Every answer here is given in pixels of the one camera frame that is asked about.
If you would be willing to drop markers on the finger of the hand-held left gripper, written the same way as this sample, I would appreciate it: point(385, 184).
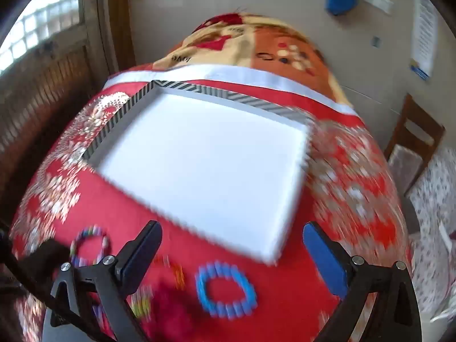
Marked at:
point(41, 253)

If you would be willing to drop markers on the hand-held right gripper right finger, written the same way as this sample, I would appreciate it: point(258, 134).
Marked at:
point(322, 256)

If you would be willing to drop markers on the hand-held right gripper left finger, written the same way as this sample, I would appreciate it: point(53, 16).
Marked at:
point(142, 258)

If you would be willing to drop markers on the striped box with white inside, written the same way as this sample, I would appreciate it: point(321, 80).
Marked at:
point(199, 156)

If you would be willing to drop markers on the red floral embroidered cloth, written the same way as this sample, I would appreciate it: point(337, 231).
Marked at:
point(107, 203)

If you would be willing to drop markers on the white floral cloth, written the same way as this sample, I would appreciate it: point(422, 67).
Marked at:
point(434, 199)

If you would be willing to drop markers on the wooden slatted panel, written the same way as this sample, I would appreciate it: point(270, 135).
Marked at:
point(46, 107)

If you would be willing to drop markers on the wooden chair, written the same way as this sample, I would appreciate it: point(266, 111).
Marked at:
point(424, 124)

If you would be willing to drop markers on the orange cream printed blanket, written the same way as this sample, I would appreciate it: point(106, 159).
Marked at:
point(270, 42)

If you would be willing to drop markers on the window with glass blocks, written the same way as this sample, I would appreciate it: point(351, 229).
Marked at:
point(39, 21)

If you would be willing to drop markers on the small wall socket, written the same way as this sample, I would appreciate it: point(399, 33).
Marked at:
point(375, 41)

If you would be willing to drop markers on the paper sheet on wall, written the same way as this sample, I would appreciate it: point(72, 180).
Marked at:
point(424, 32)

